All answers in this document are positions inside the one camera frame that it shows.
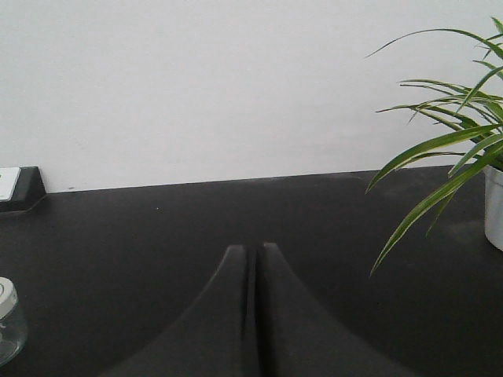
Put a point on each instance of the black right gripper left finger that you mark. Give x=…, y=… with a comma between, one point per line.
x=208, y=338

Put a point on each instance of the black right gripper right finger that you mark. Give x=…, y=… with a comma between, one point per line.
x=298, y=337

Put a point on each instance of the glass jar with white lid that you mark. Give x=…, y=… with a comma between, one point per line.
x=14, y=329

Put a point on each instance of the black white power socket box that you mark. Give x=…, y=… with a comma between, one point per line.
x=28, y=191

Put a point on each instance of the potted green plant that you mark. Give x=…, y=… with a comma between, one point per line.
x=471, y=115

